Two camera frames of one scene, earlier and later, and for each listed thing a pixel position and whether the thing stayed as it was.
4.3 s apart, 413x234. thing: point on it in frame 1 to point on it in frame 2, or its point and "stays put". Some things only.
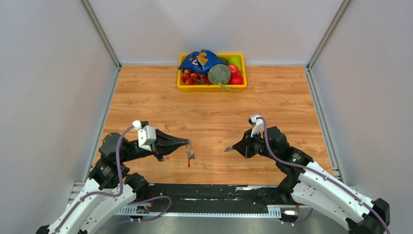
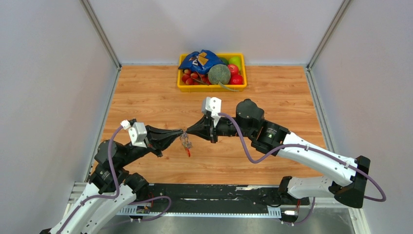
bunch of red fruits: (190, 78) stays put
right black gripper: (244, 146) to (200, 129)
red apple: (235, 79) stays put
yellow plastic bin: (216, 87) stays put
